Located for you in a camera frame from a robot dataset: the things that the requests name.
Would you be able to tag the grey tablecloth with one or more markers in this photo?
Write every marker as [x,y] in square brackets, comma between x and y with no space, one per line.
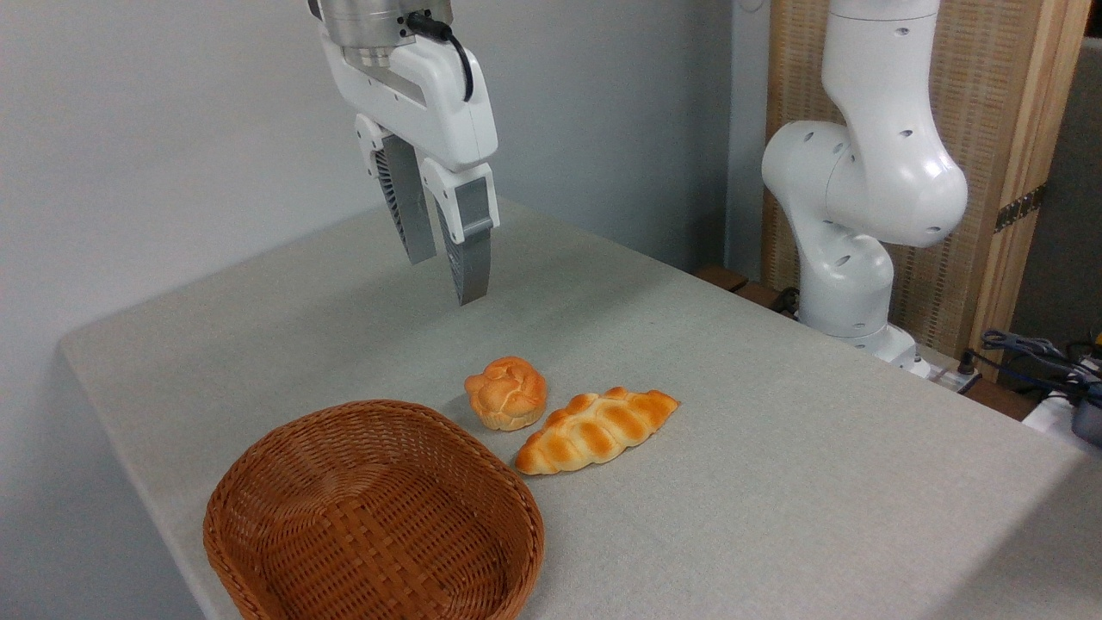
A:
[775,482]

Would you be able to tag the white box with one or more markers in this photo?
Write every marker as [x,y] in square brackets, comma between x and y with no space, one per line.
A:
[1049,418]

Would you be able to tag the round knotted bread roll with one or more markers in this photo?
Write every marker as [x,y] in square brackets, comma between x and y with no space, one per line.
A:
[506,392]

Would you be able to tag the metal screen hinge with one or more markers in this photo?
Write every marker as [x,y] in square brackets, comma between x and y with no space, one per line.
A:
[1020,208]

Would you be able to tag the dark grey device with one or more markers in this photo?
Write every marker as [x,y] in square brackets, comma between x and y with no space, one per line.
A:
[1088,420]

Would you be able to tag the white power strip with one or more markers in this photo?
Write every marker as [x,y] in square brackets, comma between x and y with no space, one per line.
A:
[947,375]

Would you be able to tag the brown wicker basket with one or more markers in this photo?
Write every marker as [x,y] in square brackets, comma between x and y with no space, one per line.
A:
[370,517]

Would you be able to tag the long braided bread loaf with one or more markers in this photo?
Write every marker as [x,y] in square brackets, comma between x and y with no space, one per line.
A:
[594,429]

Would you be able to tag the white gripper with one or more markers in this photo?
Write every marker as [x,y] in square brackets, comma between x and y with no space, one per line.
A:
[430,95]

